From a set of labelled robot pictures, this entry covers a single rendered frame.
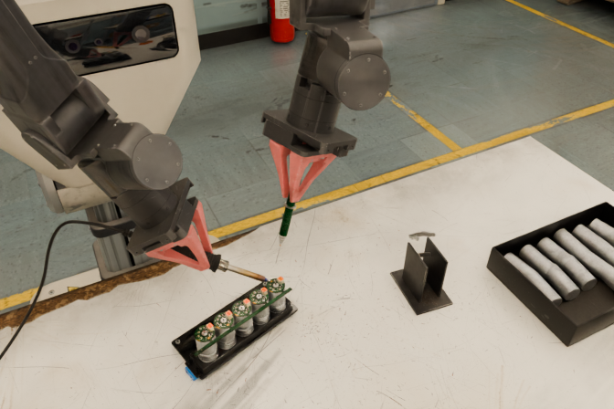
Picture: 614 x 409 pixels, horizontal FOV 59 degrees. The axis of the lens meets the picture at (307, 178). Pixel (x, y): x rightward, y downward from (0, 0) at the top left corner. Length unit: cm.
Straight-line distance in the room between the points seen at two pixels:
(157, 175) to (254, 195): 160
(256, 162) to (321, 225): 144
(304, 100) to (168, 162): 16
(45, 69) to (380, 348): 51
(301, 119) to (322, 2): 13
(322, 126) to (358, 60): 12
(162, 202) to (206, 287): 22
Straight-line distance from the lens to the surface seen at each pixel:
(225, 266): 72
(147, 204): 64
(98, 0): 83
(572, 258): 90
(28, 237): 220
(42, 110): 57
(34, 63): 56
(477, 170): 107
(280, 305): 75
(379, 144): 244
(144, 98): 90
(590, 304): 88
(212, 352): 71
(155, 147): 56
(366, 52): 53
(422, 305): 80
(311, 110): 61
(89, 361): 79
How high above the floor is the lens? 136
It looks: 38 degrees down
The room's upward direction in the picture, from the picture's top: straight up
